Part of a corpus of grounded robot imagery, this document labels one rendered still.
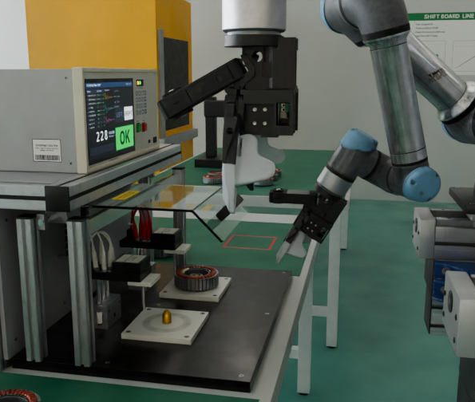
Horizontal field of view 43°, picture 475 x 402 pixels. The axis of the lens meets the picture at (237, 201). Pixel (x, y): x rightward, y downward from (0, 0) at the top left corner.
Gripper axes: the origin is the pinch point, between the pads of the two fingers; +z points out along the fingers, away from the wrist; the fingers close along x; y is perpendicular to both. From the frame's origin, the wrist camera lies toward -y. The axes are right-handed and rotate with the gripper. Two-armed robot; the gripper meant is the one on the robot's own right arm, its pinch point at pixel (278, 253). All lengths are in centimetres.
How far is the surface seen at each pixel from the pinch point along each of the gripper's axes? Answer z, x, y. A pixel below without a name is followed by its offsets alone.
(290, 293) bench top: 10.2, 8.1, 8.5
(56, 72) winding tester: -18, -33, -55
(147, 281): 11.8, -26.7, -20.9
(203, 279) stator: 14.4, -4.9, -12.3
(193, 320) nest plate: 16.0, -22.1, -8.5
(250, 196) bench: 28, 133, -21
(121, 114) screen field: -12.8, -13.9, -46.1
